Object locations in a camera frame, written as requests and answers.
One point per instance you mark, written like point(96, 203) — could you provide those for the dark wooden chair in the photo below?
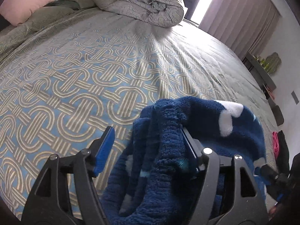
point(278, 115)

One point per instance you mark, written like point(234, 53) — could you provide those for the dark clothing pile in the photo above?
point(286, 150)

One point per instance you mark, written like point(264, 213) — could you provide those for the dark wall switch plate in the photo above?
point(295, 97)

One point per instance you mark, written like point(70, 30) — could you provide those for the pink pillow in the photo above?
point(25, 2)

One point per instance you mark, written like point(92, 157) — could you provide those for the grey patterned pillow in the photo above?
point(46, 15)

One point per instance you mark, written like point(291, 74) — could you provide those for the bright pink cloth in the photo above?
point(275, 144)

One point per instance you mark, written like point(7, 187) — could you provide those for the rolled grey patterned duvet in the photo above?
point(140, 4)

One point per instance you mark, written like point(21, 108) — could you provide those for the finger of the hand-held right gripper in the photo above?
point(269, 172)

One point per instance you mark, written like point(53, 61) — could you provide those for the navy fleece star-print pants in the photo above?
point(164, 150)

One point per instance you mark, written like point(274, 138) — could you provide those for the bed with patterned sheet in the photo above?
point(70, 75)

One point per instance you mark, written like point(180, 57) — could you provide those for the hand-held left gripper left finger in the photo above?
point(104, 153)

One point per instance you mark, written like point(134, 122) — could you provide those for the green bottles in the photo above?
point(262, 61)

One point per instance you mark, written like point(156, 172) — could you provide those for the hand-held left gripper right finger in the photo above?
point(191, 143)

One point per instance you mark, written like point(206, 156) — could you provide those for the cloud-shaped olive decoration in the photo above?
point(273, 62)

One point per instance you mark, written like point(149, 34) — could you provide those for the grey wall shelf desk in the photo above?
point(262, 73)

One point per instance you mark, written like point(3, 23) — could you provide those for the pink item on shelf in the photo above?
point(269, 90)

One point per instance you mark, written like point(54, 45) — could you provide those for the beige curtain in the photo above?
point(239, 16)

